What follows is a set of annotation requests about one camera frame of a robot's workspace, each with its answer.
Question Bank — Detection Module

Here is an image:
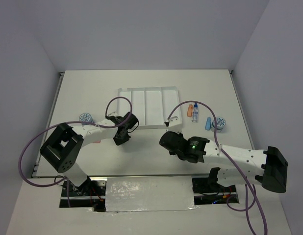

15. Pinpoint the orange eraser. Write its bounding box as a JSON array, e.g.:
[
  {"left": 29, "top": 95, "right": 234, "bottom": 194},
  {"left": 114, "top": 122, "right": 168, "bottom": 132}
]
[{"left": 187, "top": 104, "right": 193, "bottom": 117}]

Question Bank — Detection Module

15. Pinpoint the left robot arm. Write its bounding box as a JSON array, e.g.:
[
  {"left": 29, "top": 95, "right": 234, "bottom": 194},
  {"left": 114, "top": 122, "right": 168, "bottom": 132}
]
[{"left": 40, "top": 113, "right": 139, "bottom": 195}]

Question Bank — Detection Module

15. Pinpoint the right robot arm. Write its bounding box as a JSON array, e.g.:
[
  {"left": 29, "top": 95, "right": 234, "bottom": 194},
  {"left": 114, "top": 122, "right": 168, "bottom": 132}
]
[{"left": 159, "top": 131, "right": 288, "bottom": 193}]

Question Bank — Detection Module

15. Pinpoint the clear blue-capped bottle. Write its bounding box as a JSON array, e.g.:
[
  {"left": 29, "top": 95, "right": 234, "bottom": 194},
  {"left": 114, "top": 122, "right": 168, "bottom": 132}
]
[{"left": 192, "top": 102, "right": 199, "bottom": 122}]

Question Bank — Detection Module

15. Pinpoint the blue eraser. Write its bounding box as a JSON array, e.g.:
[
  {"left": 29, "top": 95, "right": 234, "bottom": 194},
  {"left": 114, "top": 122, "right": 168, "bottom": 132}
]
[{"left": 205, "top": 117, "right": 212, "bottom": 131}]

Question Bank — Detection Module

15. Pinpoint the left blue tape roll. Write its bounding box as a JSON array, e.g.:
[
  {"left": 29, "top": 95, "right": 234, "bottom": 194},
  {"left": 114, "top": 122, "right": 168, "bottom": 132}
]
[{"left": 78, "top": 113, "right": 94, "bottom": 125}]

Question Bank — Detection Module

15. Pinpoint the blue tape roll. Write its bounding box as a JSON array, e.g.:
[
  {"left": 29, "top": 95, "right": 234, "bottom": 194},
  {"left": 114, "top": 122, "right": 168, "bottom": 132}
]
[
  {"left": 211, "top": 117, "right": 226, "bottom": 133},
  {"left": 78, "top": 113, "right": 94, "bottom": 125}
]

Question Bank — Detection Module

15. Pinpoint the white divided organizer tray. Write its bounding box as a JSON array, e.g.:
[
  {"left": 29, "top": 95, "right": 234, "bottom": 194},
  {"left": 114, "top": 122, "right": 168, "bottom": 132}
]
[{"left": 118, "top": 86, "right": 180, "bottom": 129}]

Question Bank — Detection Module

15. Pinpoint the right blue tape roll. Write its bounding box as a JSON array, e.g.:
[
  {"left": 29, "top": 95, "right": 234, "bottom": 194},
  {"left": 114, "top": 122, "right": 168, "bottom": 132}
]
[{"left": 211, "top": 117, "right": 226, "bottom": 133}]

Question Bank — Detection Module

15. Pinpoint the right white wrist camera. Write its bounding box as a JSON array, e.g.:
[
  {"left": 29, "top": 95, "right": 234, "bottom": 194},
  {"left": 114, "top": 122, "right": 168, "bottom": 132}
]
[{"left": 164, "top": 116, "right": 182, "bottom": 128}]

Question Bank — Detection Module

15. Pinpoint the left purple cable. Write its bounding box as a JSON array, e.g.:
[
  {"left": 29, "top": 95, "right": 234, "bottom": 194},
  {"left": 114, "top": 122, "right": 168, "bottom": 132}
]
[{"left": 19, "top": 96, "right": 133, "bottom": 209}]

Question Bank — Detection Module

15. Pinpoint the purple cable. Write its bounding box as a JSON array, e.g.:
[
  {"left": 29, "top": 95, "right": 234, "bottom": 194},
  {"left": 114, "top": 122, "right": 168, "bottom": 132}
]
[
  {"left": 166, "top": 100, "right": 269, "bottom": 235},
  {"left": 19, "top": 96, "right": 133, "bottom": 209}
]

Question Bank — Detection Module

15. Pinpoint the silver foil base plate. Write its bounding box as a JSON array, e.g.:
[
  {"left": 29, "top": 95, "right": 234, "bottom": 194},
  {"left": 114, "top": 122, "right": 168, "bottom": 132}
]
[{"left": 105, "top": 176, "right": 195, "bottom": 212}]

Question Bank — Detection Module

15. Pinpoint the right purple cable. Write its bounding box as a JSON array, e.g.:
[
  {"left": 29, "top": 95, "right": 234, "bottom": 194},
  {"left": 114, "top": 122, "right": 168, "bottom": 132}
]
[{"left": 166, "top": 100, "right": 269, "bottom": 235}]

